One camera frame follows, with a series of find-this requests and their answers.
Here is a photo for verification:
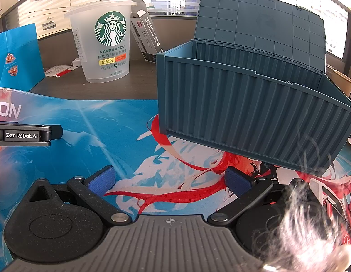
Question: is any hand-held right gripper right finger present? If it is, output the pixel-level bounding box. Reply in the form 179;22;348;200
207;167;306;227

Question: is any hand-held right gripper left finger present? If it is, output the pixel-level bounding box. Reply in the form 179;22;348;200
11;165;133;228

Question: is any blue container storage box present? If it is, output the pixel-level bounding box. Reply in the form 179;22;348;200
156;0;351;176

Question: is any printed desk mat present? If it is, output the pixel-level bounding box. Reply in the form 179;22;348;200
0;86;351;272

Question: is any white and red leaflet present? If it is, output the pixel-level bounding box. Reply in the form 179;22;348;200
44;65;75;78

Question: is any blue paper bag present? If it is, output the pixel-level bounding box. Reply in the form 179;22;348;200
0;23;46;92

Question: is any translucent plastic cup green logo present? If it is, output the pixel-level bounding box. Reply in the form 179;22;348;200
64;0;137;83

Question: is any grey pen box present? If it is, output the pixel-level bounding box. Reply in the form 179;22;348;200
130;0;164;63

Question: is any brown paper cup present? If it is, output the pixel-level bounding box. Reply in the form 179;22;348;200
330;68;351;102

